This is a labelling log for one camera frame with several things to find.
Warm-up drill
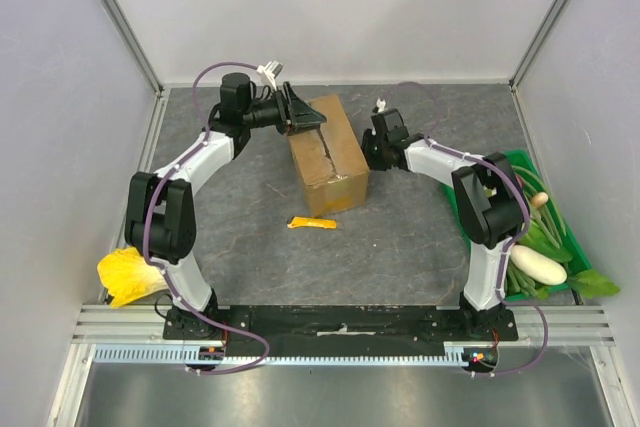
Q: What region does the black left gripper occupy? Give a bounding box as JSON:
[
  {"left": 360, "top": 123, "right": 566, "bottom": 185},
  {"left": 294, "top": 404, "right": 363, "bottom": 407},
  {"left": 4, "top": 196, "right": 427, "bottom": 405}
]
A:
[{"left": 242, "top": 82, "right": 326, "bottom": 137}]

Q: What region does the brown cardboard express box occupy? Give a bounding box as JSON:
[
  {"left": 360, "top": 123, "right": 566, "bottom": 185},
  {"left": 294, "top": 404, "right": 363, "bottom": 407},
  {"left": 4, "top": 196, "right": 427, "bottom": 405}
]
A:
[{"left": 289, "top": 94, "right": 369, "bottom": 217}]

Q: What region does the yellow utility knife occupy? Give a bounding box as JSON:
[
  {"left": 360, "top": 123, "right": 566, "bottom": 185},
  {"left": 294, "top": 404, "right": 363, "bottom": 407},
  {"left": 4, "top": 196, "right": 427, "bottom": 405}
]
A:
[{"left": 287, "top": 216, "right": 339, "bottom": 230}]

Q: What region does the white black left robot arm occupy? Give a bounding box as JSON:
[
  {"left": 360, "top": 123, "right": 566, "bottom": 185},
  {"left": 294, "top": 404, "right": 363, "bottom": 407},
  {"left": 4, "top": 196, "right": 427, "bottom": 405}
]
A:
[{"left": 125, "top": 72, "right": 327, "bottom": 340}]

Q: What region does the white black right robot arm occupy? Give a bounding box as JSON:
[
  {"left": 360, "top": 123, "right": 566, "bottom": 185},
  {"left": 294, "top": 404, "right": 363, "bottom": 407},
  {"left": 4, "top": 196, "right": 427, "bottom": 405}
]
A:
[{"left": 361, "top": 100, "right": 530, "bottom": 341}]

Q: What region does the green plastic vegetable tray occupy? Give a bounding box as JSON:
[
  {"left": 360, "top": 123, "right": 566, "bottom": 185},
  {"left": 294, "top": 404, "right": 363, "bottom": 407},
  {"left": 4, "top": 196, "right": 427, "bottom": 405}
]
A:
[{"left": 441, "top": 150, "right": 593, "bottom": 301}]

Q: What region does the brown mushroom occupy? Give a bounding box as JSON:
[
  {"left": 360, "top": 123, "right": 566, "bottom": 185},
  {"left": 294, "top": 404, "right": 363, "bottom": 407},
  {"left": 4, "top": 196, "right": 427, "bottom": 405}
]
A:
[{"left": 531, "top": 192, "right": 549, "bottom": 209}]

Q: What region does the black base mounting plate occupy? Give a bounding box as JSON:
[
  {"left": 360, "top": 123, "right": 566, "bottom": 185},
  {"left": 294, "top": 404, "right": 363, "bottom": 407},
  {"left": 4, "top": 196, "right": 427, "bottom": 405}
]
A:
[{"left": 162, "top": 304, "right": 519, "bottom": 341}]

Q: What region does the yellow napa cabbage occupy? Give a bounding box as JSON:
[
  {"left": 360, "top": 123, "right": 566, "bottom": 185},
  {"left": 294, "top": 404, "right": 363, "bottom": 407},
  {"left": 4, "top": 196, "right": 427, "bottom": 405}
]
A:
[{"left": 97, "top": 247, "right": 168, "bottom": 308}]

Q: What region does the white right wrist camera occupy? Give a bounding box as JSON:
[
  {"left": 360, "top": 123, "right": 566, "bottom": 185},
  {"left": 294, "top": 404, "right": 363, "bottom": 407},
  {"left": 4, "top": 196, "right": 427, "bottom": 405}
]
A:
[{"left": 372, "top": 98, "right": 386, "bottom": 114}]

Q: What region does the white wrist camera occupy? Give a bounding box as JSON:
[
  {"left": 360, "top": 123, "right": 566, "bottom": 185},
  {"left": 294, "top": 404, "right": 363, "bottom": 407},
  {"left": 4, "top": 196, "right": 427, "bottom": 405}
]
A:
[
  {"left": 372, "top": 98, "right": 386, "bottom": 114},
  {"left": 256, "top": 60, "right": 283, "bottom": 90}
]

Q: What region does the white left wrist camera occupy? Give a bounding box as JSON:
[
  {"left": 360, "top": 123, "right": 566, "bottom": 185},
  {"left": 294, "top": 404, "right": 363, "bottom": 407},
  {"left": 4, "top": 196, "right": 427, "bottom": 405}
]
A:
[{"left": 256, "top": 60, "right": 283, "bottom": 90}]

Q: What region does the aluminium frame rail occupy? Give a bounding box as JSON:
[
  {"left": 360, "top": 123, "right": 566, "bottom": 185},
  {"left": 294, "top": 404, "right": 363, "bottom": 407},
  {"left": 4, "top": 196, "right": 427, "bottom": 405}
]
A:
[{"left": 72, "top": 305, "right": 614, "bottom": 346}]

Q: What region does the slotted cable duct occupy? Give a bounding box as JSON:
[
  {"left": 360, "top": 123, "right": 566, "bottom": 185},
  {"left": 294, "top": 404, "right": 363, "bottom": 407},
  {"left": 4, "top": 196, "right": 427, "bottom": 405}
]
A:
[{"left": 93, "top": 344, "right": 480, "bottom": 367}]

